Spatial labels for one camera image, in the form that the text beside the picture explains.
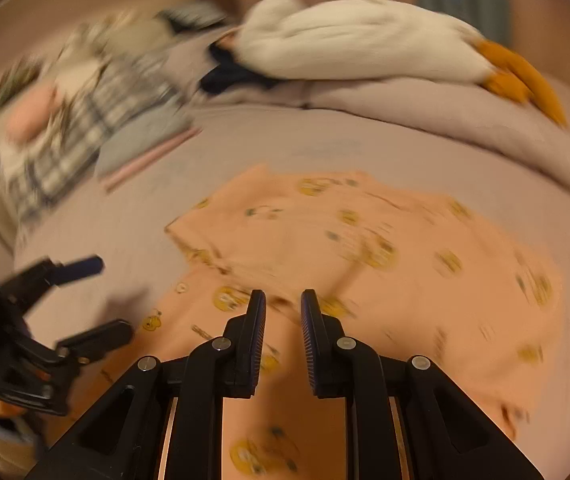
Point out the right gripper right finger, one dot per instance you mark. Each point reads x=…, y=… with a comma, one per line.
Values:
x=404, y=419

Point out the folded pink garment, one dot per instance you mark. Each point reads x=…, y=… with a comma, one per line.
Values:
x=130, y=169

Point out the striped grey cloth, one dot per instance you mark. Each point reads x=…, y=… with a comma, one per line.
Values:
x=193, y=15

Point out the white goose plush toy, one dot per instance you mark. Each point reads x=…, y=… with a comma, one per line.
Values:
x=379, y=39

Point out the peach cartoon print shirt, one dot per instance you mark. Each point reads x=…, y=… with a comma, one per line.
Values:
x=406, y=273

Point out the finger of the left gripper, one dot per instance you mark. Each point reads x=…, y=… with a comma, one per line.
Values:
x=25, y=289
x=93, y=345

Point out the lilac bed sheet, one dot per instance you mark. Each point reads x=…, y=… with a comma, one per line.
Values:
x=127, y=227

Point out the folded grey garment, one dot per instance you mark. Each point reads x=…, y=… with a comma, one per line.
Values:
x=140, y=135

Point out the lilac folded duvet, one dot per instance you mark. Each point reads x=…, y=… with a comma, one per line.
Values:
x=467, y=114

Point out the dark navy garment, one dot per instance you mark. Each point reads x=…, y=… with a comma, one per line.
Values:
x=228, y=73

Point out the beige pillow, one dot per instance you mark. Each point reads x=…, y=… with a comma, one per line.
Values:
x=130, y=36

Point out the plaid pillow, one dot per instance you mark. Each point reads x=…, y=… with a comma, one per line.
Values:
x=38, y=175

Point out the pink folded cloth on pillow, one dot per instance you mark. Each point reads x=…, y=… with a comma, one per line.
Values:
x=32, y=112

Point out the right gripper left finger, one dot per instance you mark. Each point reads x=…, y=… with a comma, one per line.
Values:
x=164, y=419

